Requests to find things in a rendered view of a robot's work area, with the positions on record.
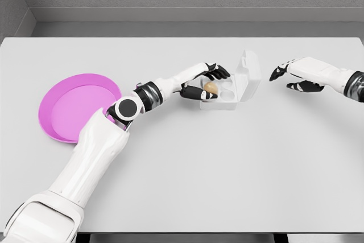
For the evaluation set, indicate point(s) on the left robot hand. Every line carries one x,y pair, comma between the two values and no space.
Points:
196,70

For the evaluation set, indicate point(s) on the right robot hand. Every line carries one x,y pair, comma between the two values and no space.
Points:
305,70

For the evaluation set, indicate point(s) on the brown egg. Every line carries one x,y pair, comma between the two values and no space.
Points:
210,86

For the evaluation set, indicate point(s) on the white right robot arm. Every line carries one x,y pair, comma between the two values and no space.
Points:
348,82

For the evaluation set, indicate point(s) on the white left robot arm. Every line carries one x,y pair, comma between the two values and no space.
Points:
94,152

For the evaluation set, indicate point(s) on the white egg box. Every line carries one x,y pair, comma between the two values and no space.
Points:
241,83

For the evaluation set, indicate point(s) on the pink plate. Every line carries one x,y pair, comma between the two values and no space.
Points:
76,103

